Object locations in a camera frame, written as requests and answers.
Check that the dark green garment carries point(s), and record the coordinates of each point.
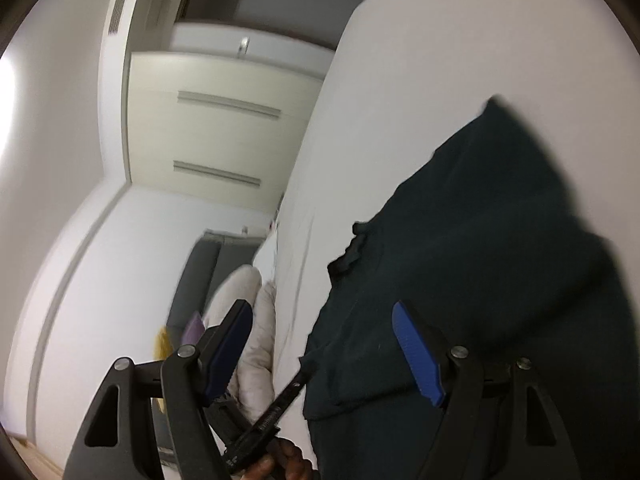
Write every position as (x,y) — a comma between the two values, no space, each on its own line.
(475,235)

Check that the white bed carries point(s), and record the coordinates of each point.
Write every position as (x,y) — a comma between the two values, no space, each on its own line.
(400,110)

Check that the grey upholstered headboard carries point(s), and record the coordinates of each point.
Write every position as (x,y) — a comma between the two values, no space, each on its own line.
(195,285)

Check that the yellow cushion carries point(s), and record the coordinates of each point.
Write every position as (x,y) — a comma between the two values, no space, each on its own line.
(162,344)

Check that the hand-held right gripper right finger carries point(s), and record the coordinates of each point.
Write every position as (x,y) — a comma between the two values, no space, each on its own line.
(417,350)

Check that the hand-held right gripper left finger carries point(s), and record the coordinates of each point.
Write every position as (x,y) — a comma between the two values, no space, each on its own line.
(230,350)

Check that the person's left hand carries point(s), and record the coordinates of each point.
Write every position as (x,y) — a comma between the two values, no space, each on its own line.
(287,462)

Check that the purple cushion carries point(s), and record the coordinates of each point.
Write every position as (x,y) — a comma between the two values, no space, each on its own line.
(194,329)

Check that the cream wardrobe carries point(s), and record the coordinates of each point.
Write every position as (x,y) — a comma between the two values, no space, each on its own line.
(225,140)

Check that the white door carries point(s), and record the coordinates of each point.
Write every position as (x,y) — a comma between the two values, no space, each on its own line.
(280,55)

